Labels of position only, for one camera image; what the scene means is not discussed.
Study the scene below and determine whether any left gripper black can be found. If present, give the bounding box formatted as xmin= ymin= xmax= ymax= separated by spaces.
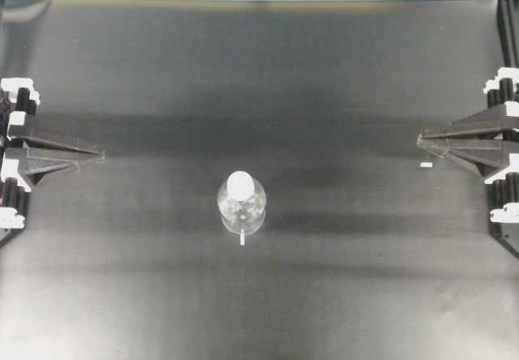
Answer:
xmin=1 ymin=78 xmax=105 ymax=229

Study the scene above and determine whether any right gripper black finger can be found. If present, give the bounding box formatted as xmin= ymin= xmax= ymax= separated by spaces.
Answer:
xmin=417 ymin=137 xmax=518 ymax=183
xmin=417 ymin=101 xmax=518 ymax=144

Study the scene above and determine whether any white bottle cap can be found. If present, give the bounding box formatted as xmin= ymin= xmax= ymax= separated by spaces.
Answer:
xmin=226 ymin=170 xmax=255 ymax=201

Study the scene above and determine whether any clear plastic bottle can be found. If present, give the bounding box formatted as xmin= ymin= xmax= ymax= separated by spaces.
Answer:
xmin=217 ymin=178 xmax=267 ymax=237

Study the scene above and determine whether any right robot base black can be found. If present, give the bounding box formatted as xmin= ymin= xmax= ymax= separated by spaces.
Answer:
xmin=489 ymin=222 xmax=519 ymax=259

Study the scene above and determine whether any black frame post right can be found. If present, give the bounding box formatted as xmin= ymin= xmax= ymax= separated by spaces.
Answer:
xmin=497 ymin=0 xmax=518 ymax=68

